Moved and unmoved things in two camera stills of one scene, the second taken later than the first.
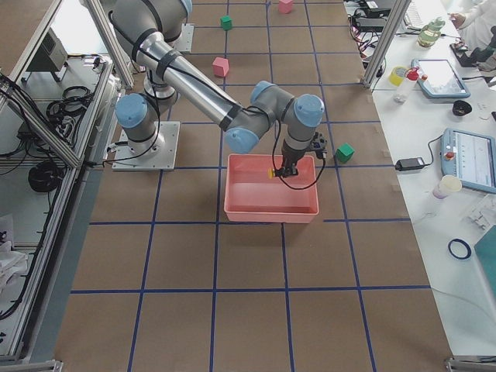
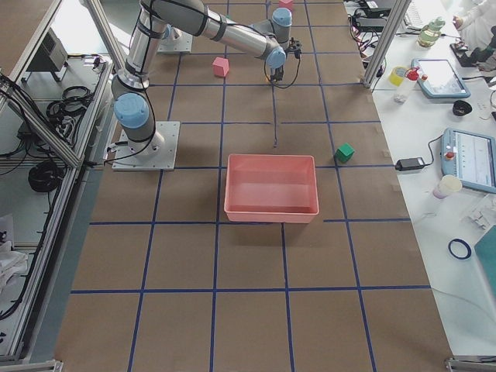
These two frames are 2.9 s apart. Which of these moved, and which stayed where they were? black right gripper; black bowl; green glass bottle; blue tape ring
Moved: black right gripper
Stayed: blue tape ring; green glass bottle; black bowl
